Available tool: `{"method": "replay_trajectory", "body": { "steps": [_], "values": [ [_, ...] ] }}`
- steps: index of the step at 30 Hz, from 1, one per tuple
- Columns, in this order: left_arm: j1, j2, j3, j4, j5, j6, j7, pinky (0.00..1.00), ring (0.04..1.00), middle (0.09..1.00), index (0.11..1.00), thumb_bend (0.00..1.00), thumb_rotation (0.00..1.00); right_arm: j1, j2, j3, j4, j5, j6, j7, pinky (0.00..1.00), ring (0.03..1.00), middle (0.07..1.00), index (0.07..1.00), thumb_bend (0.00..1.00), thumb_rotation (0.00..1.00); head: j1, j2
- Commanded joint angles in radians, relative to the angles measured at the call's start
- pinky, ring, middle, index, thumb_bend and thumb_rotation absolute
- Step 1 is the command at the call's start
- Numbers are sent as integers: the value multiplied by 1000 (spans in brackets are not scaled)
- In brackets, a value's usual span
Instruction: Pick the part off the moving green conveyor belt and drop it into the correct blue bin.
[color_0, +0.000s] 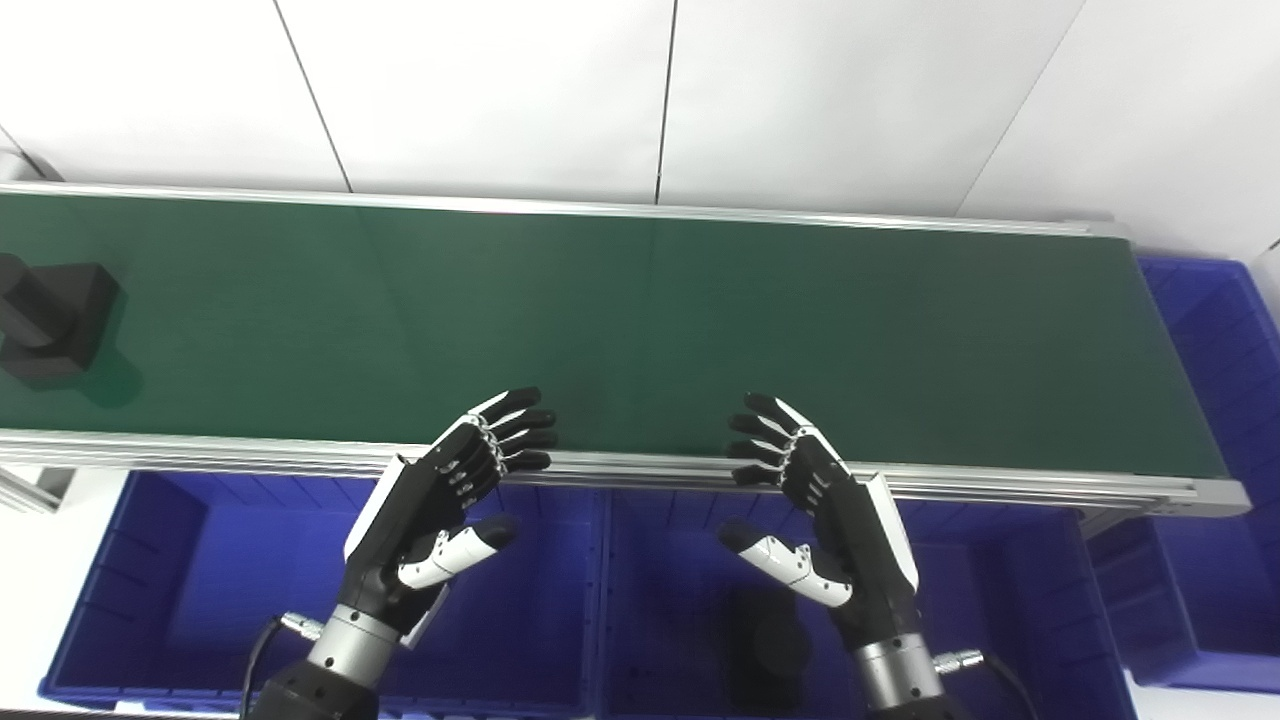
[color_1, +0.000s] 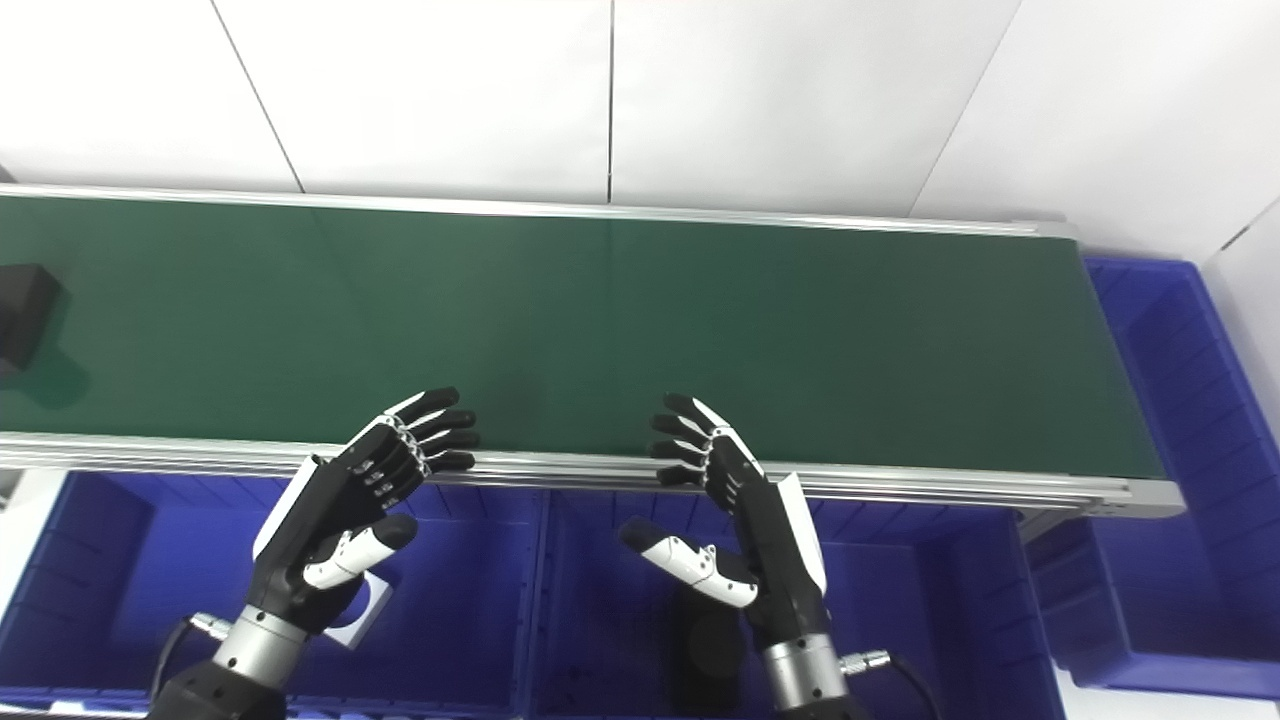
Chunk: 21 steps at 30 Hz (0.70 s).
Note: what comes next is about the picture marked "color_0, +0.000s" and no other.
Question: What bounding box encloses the green conveyor belt aluminium frame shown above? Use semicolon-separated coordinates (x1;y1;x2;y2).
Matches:
0;182;1251;519

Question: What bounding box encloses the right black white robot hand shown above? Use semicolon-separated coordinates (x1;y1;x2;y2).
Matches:
718;392;921;651

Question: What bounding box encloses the aluminium conveyor support leg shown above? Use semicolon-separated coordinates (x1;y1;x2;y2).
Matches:
0;465;76;514

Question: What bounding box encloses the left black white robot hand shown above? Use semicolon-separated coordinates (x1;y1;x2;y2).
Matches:
343;387;559;651

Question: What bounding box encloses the blue plastic bin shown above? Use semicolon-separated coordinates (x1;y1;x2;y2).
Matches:
1085;258;1280;691
600;488;1136;720
40;470;606;716

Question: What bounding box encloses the black cylinder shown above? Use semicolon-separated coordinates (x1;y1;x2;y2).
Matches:
722;588;813;706
0;252;121;386

